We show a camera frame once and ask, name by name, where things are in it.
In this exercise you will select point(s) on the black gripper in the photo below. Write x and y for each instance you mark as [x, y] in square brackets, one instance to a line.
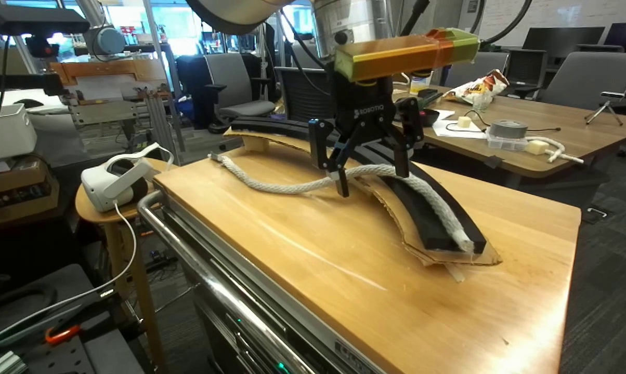
[365, 112]

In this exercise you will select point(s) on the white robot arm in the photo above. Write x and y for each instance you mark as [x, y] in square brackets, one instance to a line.
[246, 15]

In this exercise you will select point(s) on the black curved foam track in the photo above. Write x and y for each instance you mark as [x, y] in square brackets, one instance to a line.
[438, 217]

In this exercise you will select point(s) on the white paper sheet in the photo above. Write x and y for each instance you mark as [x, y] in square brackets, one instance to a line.
[458, 124]

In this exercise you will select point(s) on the chip bag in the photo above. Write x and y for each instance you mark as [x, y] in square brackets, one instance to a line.
[482, 90]

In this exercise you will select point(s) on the grey tape roll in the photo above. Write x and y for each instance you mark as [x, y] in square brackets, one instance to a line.
[509, 129]

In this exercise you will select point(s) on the grey office chair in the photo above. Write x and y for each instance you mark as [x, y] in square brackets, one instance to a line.
[232, 90]

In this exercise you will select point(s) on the grey metal cart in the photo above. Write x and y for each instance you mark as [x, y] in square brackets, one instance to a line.
[263, 327]

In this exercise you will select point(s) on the round wooden stool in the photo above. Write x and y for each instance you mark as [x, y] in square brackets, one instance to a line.
[125, 261]

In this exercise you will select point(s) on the white VR headset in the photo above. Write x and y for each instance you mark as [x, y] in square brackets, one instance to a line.
[123, 177]

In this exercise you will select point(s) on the orange green wrist camera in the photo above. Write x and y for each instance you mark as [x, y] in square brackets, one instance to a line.
[366, 61]

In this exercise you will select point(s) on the small camera tripod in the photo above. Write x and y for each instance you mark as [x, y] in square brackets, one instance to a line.
[605, 106]

